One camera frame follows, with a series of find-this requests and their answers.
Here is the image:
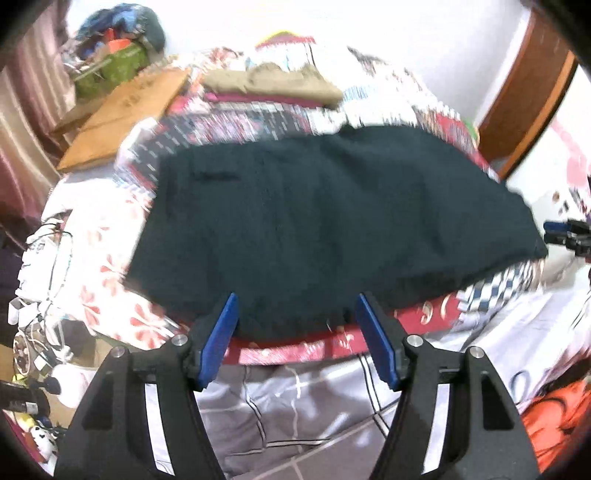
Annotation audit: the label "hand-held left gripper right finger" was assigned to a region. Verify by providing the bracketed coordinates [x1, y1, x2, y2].
[355, 292, 541, 480]

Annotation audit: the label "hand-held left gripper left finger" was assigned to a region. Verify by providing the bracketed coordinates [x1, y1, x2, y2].
[54, 292, 240, 480]

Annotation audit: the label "black pants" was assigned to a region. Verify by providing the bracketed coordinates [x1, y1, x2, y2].
[127, 126, 549, 340]

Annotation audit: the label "olive folded pants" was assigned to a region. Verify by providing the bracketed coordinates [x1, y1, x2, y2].
[203, 62, 345, 109]

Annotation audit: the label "grey lined bedsheet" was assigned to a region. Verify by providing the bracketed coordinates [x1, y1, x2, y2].
[145, 277, 591, 480]

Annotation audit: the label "white red floral bedsheet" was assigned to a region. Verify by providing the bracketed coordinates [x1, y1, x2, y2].
[41, 175, 185, 344]

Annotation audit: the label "orange garment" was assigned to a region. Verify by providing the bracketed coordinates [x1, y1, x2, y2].
[522, 378, 591, 476]

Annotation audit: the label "pile of white chargers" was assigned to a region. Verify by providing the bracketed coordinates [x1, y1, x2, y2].
[9, 222, 93, 462]

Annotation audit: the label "patchwork patterned blanket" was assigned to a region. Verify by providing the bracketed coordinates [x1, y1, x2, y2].
[113, 32, 550, 365]

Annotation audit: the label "magenta folded garment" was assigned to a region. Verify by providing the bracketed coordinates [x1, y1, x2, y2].
[205, 91, 324, 110]

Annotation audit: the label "wooden lap desk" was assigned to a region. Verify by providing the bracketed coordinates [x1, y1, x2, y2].
[56, 68, 191, 174]

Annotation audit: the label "wooden stool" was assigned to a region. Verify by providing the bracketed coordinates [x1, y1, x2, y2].
[48, 98, 95, 139]

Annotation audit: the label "green storage bag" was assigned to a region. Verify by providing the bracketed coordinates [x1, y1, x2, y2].
[74, 44, 149, 100]

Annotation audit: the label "striped red curtain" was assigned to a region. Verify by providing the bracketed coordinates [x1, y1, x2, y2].
[0, 0, 75, 232]

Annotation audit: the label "pile of colourful clothes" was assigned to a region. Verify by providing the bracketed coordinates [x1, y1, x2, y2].
[65, 4, 167, 61]

